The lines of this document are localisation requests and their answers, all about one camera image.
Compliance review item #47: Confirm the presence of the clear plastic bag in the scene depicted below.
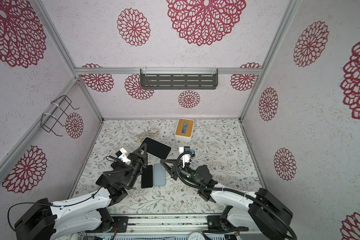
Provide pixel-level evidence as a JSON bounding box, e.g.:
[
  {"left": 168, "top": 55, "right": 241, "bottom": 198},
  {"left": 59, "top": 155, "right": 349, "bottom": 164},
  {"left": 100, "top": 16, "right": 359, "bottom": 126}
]
[{"left": 136, "top": 128, "right": 160, "bottom": 142}]

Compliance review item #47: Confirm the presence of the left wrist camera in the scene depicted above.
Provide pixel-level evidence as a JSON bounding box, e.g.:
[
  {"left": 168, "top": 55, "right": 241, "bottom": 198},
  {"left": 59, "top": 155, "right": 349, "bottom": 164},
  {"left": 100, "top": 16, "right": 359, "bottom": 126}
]
[{"left": 116, "top": 148, "right": 131, "bottom": 165}]

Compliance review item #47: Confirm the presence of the round white gauge dial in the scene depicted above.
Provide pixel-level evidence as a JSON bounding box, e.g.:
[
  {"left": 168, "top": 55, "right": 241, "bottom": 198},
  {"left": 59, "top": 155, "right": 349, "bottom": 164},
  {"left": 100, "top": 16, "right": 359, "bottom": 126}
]
[{"left": 188, "top": 232, "right": 206, "bottom": 240}]

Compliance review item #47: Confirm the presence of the black wire wall basket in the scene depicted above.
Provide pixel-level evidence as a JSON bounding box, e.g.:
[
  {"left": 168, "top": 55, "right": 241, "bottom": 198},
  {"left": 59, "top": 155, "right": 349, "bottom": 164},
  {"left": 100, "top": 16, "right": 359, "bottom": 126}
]
[{"left": 40, "top": 95, "right": 79, "bottom": 137}]

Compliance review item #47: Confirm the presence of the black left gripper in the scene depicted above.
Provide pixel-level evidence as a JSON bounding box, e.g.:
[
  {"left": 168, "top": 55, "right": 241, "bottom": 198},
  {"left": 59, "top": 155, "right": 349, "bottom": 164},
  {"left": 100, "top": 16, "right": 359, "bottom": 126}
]
[{"left": 126, "top": 143, "right": 149, "bottom": 189}]

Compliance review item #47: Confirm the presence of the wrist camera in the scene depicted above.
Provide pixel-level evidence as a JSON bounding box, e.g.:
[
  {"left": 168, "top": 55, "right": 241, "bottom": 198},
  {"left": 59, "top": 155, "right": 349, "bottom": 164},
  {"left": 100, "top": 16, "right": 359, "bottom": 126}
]
[
  {"left": 179, "top": 146, "right": 195, "bottom": 168},
  {"left": 116, "top": 148, "right": 131, "bottom": 165}
]

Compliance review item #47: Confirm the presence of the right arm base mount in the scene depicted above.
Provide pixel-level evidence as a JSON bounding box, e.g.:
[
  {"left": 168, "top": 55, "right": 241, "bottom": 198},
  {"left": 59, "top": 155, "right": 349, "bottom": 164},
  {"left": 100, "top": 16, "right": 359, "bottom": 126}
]
[{"left": 207, "top": 206, "right": 249, "bottom": 234}]

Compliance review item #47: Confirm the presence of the grey slotted wall shelf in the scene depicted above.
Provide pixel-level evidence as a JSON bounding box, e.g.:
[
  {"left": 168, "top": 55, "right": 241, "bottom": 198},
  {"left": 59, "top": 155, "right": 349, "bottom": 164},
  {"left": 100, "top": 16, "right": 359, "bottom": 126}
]
[{"left": 140, "top": 69, "right": 219, "bottom": 90}]

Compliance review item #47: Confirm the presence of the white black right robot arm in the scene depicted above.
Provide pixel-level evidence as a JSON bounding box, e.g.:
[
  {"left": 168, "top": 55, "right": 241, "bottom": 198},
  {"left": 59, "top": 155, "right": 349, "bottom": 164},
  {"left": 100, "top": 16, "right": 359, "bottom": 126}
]
[{"left": 160, "top": 160, "right": 298, "bottom": 240}]

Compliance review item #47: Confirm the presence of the black corrugated cable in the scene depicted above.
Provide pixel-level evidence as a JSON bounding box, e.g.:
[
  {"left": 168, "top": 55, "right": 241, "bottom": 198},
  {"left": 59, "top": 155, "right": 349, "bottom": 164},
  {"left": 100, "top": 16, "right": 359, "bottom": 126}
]
[
  {"left": 176, "top": 152, "right": 298, "bottom": 240},
  {"left": 101, "top": 163, "right": 136, "bottom": 176}
]

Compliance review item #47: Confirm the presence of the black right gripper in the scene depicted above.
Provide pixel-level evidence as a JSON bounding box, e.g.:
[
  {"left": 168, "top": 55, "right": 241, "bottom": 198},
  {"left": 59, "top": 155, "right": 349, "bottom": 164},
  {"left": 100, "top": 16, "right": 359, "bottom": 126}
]
[{"left": 163, "top": 159, "right": 204, "bottom": 190}]

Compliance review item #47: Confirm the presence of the aluminium front rail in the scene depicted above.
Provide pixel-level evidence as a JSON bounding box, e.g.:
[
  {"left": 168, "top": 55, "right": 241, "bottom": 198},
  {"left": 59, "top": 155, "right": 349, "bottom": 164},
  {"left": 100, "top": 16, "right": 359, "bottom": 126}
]
[{"left": 111, "top": 213, "right": 222, "bottom": 236}]

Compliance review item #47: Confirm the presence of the black corrugated right cable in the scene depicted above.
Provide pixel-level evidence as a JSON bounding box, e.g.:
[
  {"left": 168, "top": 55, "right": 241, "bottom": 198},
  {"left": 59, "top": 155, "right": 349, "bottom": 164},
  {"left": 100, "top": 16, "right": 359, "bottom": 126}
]
[{"left": 176, "top": 152, "right": 298, "bottom": 240}]

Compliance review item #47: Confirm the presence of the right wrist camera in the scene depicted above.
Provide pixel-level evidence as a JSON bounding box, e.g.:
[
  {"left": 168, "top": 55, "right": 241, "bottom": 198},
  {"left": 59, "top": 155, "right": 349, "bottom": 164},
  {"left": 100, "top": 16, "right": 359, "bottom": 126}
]
[{"left": 179, "top": 146, "right": 195, "bottom": 168}]

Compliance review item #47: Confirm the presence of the black corrugated left cable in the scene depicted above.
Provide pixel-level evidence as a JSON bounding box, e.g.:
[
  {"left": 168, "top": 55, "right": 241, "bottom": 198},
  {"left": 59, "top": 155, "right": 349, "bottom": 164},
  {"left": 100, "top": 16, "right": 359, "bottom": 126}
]
[{"left": 101, "top": 163, "right": 136, "bottom": 176}]

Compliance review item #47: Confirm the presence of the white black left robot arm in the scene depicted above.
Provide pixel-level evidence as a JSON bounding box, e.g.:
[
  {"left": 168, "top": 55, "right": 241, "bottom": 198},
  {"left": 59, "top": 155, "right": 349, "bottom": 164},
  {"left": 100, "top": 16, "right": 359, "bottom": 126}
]
[{"left": 12, "top": 144, "right": 148, "bottom": 240}]

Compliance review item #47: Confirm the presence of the white wooden-top tissue box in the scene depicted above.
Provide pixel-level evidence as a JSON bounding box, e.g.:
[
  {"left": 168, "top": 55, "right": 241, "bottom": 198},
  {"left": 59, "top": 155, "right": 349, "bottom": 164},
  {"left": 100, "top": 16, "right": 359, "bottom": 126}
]
[{"left": 175, "top": 119, "right": 195, "bottom": 143}]

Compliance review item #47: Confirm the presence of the light blue phone case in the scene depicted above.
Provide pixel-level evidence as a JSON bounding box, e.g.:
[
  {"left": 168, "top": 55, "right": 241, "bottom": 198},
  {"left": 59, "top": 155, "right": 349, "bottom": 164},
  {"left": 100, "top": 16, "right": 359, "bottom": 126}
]
[{"left": 153, "top": 163, "right": 167, "bottom": 187}]

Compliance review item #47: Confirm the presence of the black phone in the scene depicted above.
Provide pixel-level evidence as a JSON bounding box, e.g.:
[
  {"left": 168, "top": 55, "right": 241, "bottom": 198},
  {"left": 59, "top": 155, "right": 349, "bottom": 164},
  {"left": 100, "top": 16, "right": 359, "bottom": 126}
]
[{"left": 141, "top": 137, "right": 172, "bottom": 160}]

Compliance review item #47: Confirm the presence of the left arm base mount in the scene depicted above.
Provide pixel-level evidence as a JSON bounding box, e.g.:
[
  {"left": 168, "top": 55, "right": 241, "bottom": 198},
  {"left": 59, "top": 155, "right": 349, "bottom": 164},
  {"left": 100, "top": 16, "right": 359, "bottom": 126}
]
[{"left": 90, "top": 208, "right": 129, "bottom": 233}]

